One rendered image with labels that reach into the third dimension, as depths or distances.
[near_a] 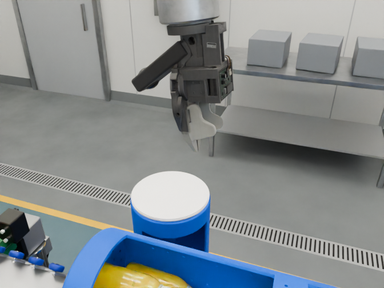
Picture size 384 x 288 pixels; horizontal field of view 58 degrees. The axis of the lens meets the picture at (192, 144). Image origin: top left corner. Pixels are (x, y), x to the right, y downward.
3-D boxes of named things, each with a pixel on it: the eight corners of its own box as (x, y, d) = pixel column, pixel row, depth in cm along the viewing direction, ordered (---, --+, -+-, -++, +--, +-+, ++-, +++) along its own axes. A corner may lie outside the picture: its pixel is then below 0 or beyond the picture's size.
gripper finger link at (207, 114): (222, 152, 59) (217, 100, 56) (190, 150, 62) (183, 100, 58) (227, 145, 62) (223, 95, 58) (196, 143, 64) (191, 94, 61)
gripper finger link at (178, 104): (184, 135, 56) (177, 80, 52) (175, 135, 56) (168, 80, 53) (195, 124, 60) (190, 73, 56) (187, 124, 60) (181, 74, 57)
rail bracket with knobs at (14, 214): (12, 251, 118) (4, 228, 113) (-4, 246, 120) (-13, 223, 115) (33, 231, 126) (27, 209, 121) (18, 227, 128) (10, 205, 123)
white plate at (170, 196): (117, 188, 126) (117, 190, 127) (158, 232, 107) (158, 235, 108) (179, 163, 141) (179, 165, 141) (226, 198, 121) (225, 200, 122)
